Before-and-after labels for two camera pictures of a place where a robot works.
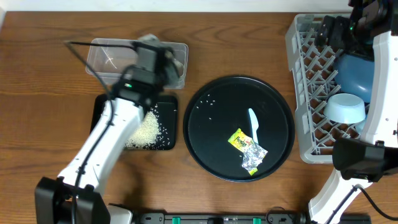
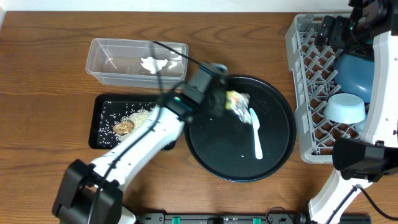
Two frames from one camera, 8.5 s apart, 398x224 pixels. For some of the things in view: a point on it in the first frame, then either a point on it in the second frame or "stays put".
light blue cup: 359,126 stays put
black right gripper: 333,30 stays put
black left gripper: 170,66 -> 218,101
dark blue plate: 354,75 stays put
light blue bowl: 344,109 stays put
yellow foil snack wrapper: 253,154 -> 239,102
